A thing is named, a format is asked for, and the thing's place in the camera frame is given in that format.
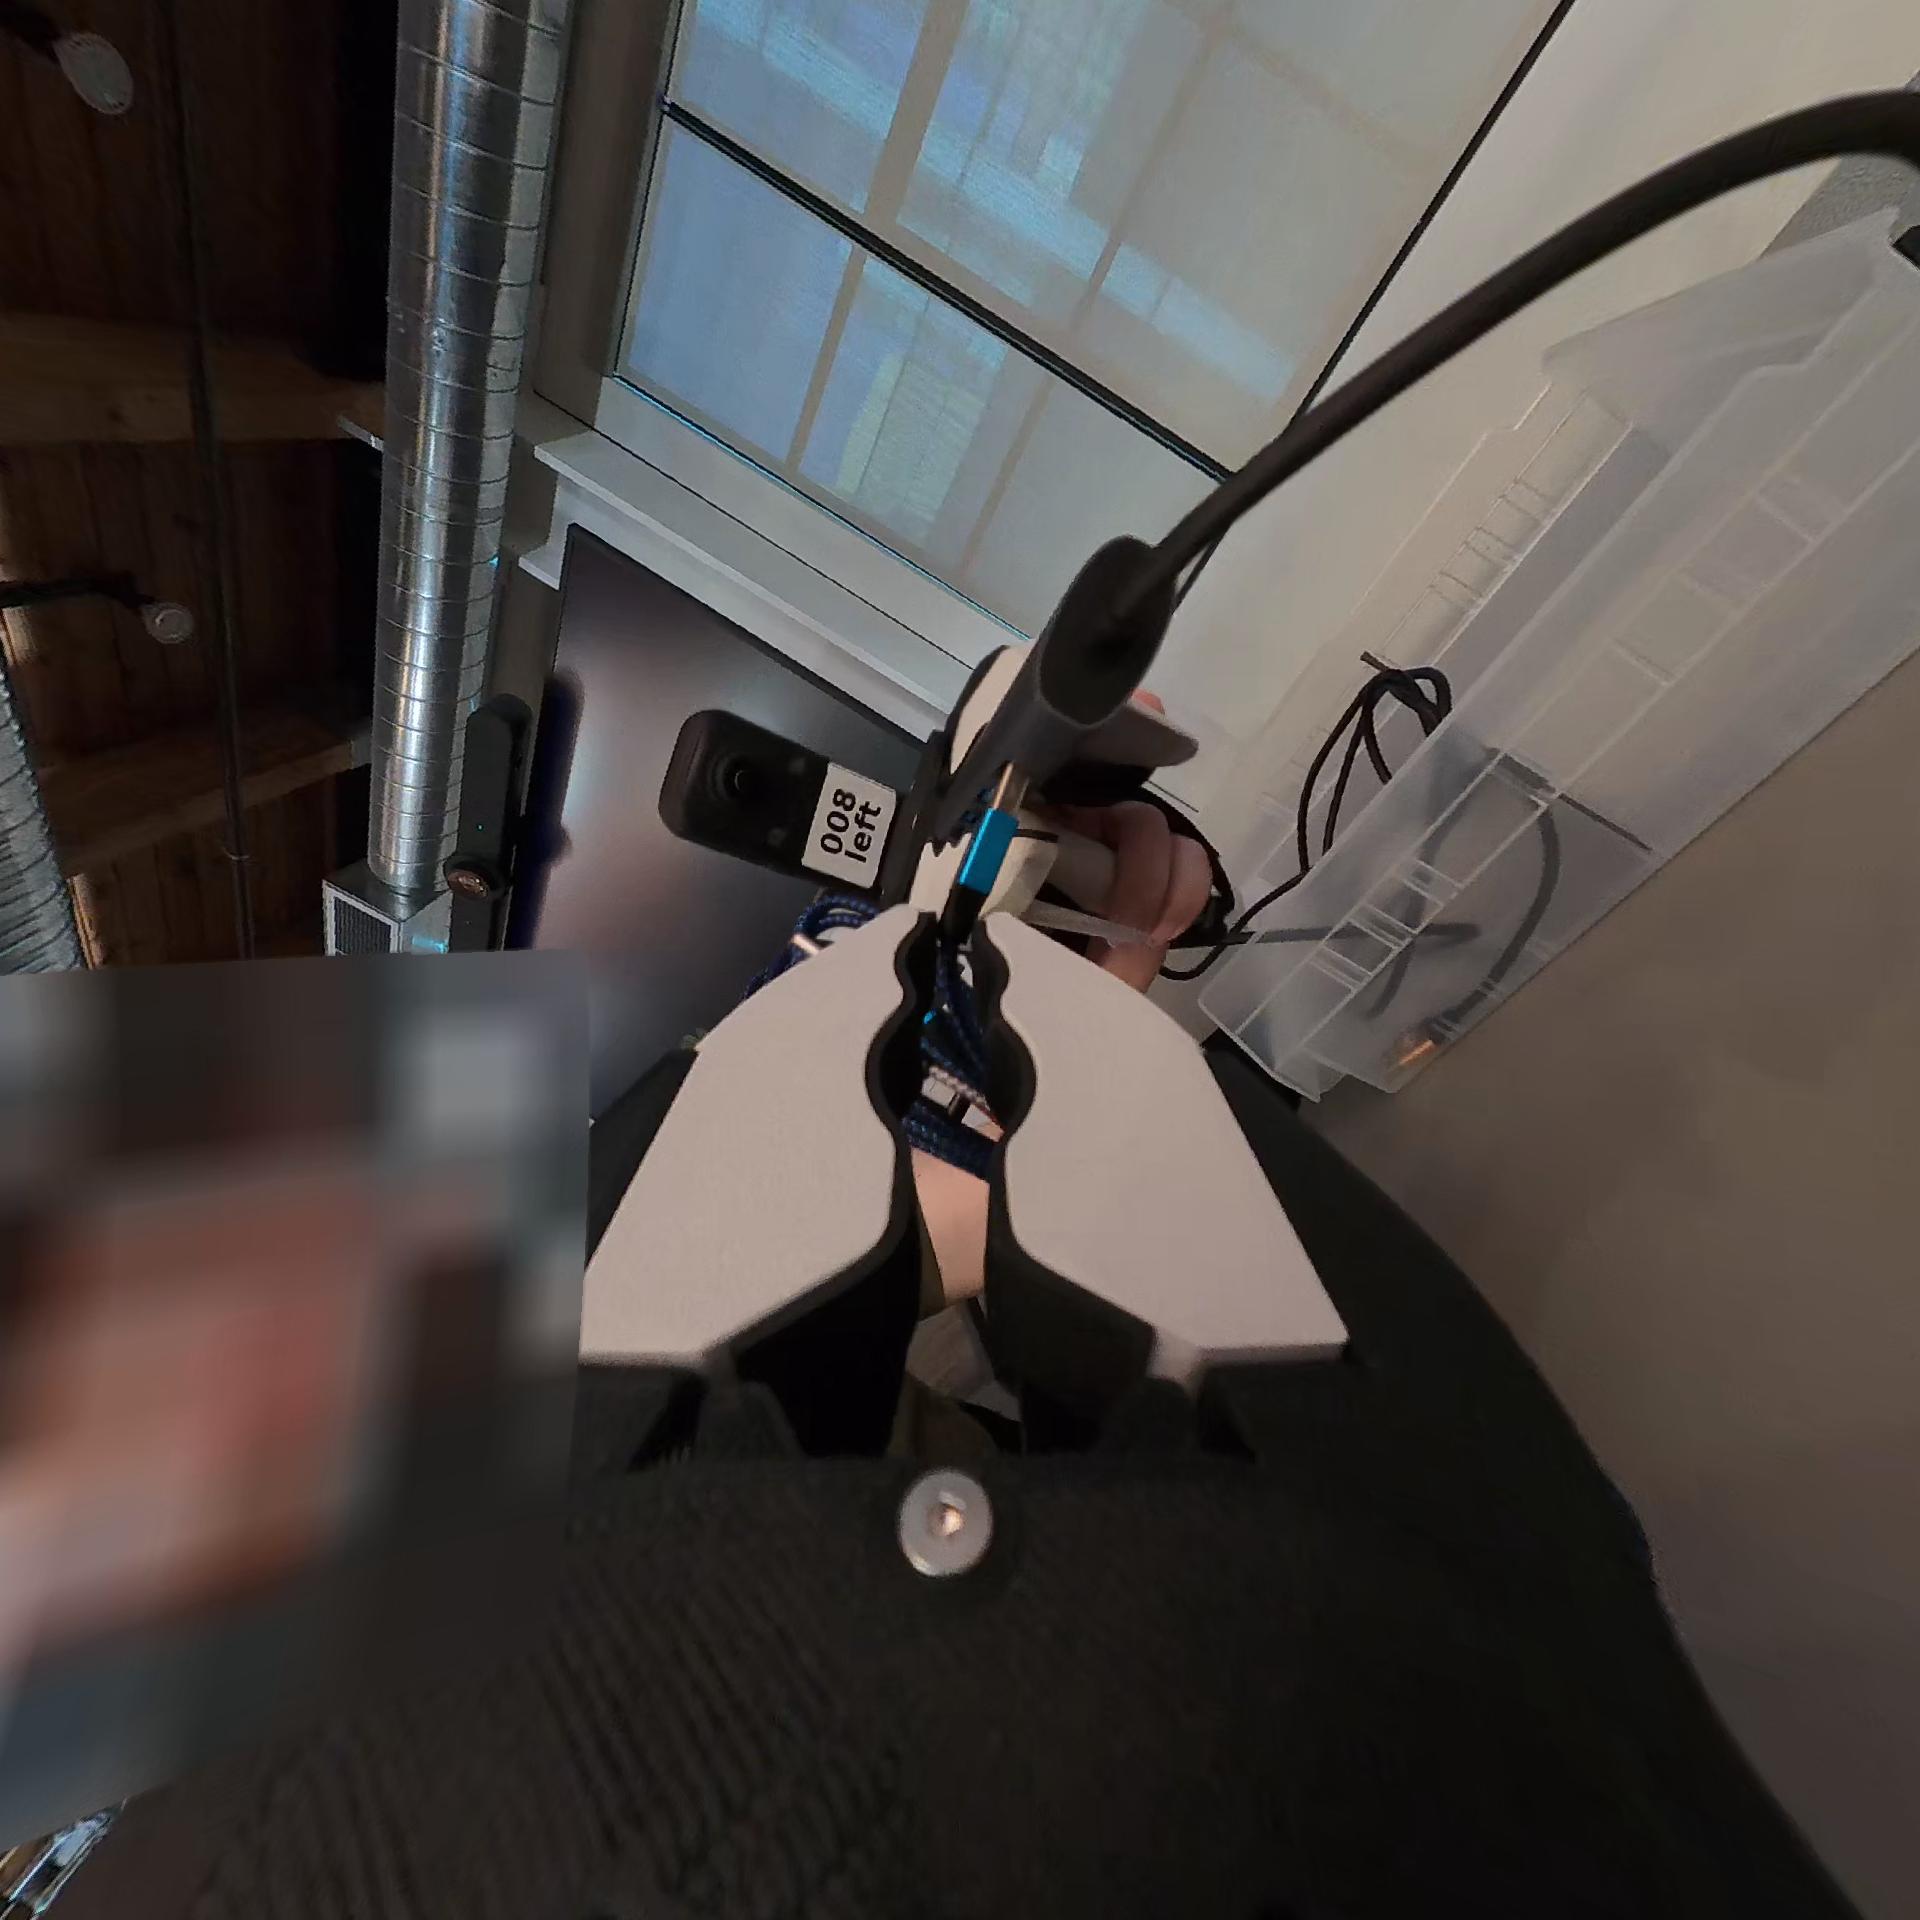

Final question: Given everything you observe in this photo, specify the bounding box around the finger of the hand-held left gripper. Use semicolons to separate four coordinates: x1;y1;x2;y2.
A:
1000;824;1135;923
950;641;1048;769

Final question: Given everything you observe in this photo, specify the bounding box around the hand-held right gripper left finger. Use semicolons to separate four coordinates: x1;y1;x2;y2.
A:
586;967;922;1406

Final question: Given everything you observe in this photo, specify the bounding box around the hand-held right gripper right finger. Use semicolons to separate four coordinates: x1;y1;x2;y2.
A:
976;917;1354;1413

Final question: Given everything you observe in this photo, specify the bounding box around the grey metal USB hub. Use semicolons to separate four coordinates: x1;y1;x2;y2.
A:
955;536;1202;858

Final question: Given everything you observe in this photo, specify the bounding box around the blue red braided cable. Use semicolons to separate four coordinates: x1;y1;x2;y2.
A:
902;787;1041;1166

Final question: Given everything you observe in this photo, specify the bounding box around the USB cable with tethered adapter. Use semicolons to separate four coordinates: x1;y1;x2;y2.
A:
1096;85;1920;647

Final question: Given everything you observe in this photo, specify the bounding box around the clear plastic bin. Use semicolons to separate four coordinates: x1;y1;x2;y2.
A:
1196;207;1920;1105

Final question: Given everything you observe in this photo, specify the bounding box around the person's left hand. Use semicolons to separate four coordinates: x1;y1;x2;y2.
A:
1088;687;1223;999

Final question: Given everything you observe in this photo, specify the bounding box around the black monitor screen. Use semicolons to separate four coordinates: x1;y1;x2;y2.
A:
490;526;1000;1009

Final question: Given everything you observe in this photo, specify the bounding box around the silver ventilation duct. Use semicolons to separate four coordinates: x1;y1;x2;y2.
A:
320;0;578;957

